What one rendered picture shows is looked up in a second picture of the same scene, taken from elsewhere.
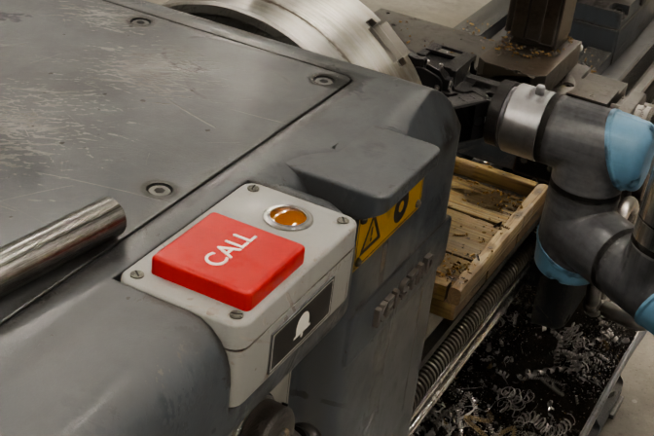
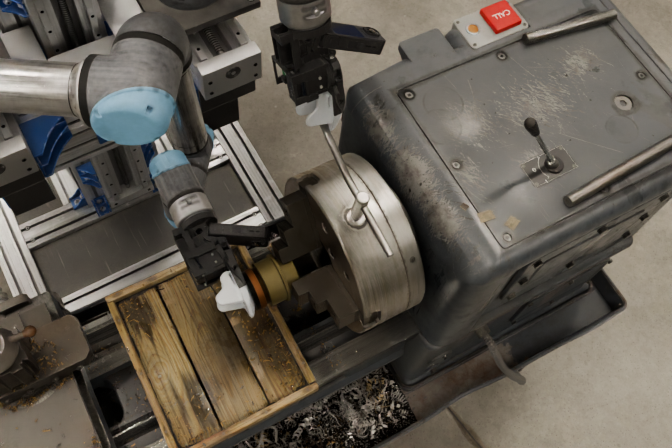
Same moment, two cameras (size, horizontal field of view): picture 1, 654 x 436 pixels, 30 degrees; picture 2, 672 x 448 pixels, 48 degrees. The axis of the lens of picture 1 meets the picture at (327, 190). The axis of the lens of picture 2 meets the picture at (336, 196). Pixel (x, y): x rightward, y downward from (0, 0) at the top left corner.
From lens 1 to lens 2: 177 cm
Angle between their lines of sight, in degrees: 86
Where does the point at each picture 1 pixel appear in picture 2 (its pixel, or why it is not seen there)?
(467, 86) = (202, 244)
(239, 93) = (447, 96)
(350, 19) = (328, 181)
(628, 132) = (178, 155)
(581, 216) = not seen: hidden behind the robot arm
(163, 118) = (482, 91)
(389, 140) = (413, 52)
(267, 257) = (493, 8)
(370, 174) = (433, 38)
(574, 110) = (187, 180)
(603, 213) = not seen: hidden behind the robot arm
